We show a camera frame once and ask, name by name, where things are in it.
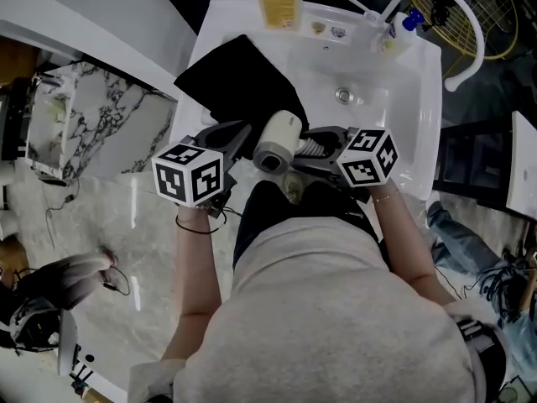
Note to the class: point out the white bottle yellow label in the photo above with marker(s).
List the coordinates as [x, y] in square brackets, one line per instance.
[279, 2]

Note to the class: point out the person's left forearm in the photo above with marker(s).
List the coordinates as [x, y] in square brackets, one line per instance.
[195, 275]

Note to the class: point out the white basin faucet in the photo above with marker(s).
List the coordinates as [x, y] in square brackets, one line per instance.
[369, 25]

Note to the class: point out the person's grey shirt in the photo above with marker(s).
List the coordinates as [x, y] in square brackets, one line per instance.
[327, 317]

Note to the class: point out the blue pump soap bottle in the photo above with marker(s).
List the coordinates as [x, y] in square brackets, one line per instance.
[400, 36]

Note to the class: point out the yellow round sticker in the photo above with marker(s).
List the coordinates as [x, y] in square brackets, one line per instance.
[319, 28]

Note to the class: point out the black cloth bag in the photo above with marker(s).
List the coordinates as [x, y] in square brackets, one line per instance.
[241, 76]

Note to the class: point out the marble pattern cabinet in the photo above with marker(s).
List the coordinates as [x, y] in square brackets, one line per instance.
[100, 116]

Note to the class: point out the black metal rack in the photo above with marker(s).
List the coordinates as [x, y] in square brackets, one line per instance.
[474, 158]

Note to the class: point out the purple round sticker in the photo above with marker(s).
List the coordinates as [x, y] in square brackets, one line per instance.
[338, 32]

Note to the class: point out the white bathtub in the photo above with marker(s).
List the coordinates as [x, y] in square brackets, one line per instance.
[84, 19]

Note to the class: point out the person's right forearm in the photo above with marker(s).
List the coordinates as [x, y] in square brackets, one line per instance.
[409, 246]

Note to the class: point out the person's shoe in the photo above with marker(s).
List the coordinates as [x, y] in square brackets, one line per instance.
[294, 187]

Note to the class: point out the white ceramic washbasin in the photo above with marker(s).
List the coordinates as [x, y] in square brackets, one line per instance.
[377, 78]

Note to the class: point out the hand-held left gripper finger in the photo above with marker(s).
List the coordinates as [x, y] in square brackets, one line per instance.
[218, 129]
[239, 143]

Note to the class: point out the person's black trousers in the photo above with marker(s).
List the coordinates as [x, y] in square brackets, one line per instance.
[268, 212]

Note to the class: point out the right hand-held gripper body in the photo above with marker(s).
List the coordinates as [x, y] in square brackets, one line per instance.
[365, 158]

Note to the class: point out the black wrist band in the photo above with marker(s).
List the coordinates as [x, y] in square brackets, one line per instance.
[189, 227]

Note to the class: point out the white rectangular basin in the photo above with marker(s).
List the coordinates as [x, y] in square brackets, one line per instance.
[522, 166]

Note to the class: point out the metal sink drain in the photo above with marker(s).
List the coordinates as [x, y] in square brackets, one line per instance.
[343, 95]

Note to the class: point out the beige hair dryer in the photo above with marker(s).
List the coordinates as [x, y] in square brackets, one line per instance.
[280, 134]

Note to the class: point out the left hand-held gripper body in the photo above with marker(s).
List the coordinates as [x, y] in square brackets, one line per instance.
[186, 174]

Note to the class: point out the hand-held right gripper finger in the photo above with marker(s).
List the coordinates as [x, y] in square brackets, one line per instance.
[312, 165]
[327, 132]

